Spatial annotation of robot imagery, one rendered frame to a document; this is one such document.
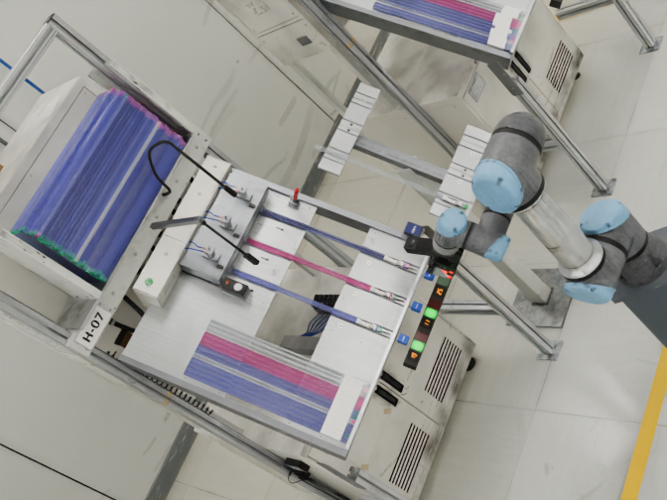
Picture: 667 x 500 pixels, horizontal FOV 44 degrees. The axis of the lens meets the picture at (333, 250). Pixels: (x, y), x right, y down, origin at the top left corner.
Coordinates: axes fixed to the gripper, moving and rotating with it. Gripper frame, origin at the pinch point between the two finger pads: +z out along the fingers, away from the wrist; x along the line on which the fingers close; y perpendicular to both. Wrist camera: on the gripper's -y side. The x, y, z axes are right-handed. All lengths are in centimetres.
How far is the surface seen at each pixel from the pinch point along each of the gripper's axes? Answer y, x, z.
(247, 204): -59, -2, -1
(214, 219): -65, -12, -3
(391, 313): -6.1, -15.9, 4.9
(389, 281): -10.4, -6.4, 4.9
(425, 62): -37, 110, 54
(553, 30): 6, 149, 57
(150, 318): -71, -45, 5
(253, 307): -45, -30, 5
